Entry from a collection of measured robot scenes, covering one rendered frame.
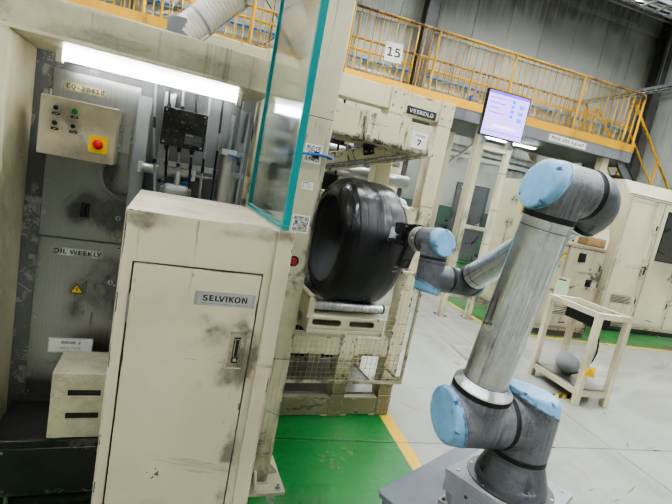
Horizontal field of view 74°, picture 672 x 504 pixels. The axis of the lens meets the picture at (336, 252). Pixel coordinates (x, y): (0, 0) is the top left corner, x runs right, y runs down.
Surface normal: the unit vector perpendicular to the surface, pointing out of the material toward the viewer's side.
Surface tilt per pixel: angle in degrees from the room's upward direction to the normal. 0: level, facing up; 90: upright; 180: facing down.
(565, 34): 90
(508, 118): 90
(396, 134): 90
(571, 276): 90
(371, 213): 57
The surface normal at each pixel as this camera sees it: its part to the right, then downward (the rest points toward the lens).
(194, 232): 0.34, 0.21
